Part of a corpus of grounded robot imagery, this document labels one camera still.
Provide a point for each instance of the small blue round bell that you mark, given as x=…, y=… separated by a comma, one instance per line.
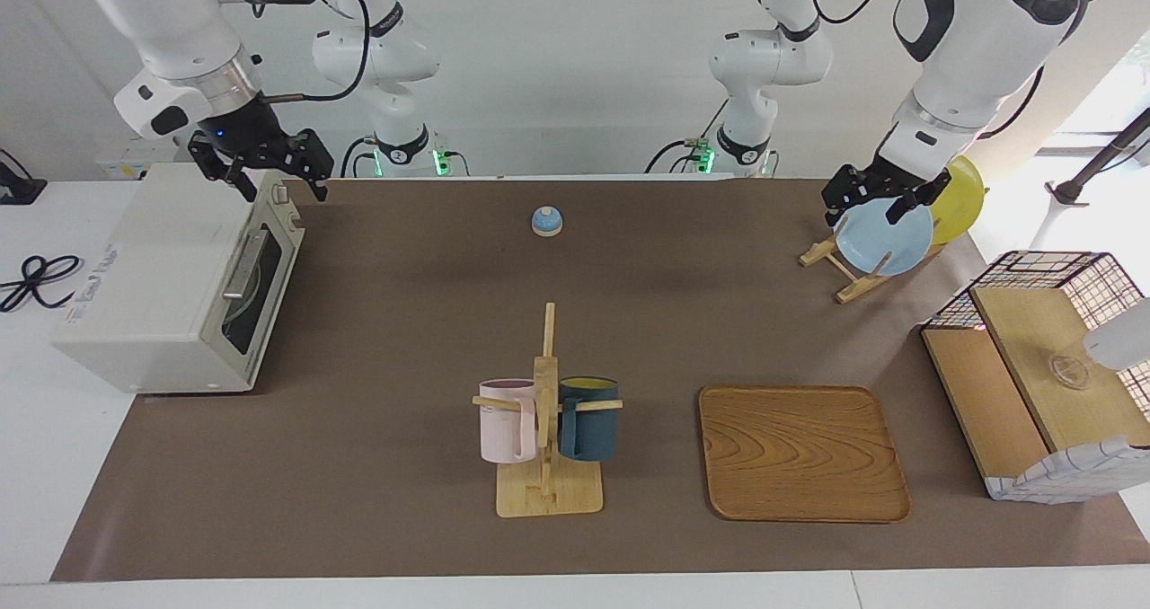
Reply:
x=546, y=223

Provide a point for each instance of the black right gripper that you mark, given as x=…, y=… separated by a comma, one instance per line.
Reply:
x=252, y=133

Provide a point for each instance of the white toaster oven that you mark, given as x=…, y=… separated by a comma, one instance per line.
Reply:
x=148, y=277

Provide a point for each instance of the pink mug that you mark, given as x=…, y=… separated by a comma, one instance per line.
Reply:
x=503, y=425

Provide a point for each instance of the light blue plate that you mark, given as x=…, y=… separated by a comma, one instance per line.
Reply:
x=885, y=245

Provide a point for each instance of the black stand base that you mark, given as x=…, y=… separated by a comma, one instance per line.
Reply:
x=18, y=187

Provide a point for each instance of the wooden mug rack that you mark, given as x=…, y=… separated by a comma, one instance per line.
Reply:
x=546, y=492

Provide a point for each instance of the wooden plate rack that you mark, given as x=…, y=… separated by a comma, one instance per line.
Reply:
x=853, y=290

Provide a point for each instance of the dark teal mug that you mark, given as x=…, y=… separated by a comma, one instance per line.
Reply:
x=593, y=429

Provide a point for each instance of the wooden serving tray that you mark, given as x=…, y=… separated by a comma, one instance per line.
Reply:
x=800, y=452

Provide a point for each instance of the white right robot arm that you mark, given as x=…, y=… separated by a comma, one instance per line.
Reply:
x=180, y=25

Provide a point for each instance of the brown table mat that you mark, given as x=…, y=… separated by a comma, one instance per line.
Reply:
x=404, y=322

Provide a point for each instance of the small clear glass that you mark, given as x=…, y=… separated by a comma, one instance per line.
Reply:
x=1067, y=371

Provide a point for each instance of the black tripod pole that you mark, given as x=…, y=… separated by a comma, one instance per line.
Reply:
x=1101, y=160

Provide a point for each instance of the white rounded device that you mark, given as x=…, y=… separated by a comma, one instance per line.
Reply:
x=1123, y=338

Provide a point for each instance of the yellow plate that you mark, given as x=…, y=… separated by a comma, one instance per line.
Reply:
x=961, y=205

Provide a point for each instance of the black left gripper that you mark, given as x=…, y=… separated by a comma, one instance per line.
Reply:
x=885, y=182

